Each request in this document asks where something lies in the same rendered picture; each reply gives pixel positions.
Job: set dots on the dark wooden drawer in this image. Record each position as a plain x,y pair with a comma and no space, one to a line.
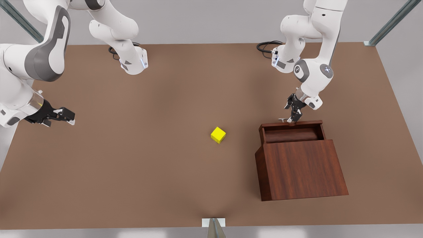
292,132

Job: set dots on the yellow cube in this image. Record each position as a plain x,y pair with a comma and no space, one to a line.
218,135

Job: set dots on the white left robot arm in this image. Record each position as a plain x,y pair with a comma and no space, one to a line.
314,66

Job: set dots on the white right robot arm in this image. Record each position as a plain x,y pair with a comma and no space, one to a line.
46,56

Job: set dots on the dark wooden cabinet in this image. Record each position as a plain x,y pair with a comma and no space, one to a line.
300,170

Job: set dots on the silver frame post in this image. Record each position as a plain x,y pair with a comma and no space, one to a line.
21,19
390,24
214,228

